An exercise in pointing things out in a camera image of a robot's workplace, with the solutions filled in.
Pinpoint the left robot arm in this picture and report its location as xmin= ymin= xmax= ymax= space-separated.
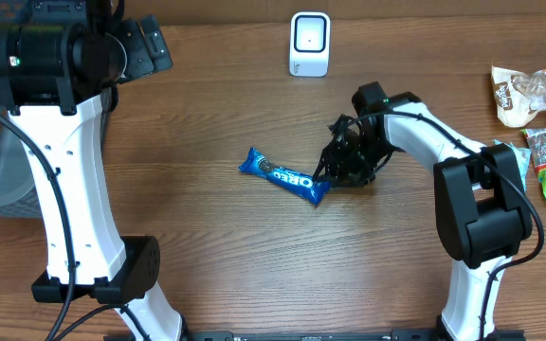
xmin=0 ymin=1 xmax=190 ymax=341

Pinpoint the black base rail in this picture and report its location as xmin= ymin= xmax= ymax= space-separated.
xmin=103 ymin=326 xmax=526 ymax=341

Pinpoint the white barcode scanner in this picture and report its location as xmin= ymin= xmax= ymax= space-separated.
xmin=289 ymin=11 xmax=331 ymax=78

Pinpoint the blue Oreo cookie pack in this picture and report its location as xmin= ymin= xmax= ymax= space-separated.
xmin=238 ymin=148 xmax=331 ymax=206

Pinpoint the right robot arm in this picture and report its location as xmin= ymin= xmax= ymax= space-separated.
xmin=314 ymin=81 xmax=534 ymax=340

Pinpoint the teal snack packet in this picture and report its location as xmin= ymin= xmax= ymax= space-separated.
xmin=493 ymin=139 xmax=531 ymax=191

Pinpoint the beige paper pouch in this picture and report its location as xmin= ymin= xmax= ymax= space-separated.
xmin=491 ymin=66 xmax=546 ymax=128

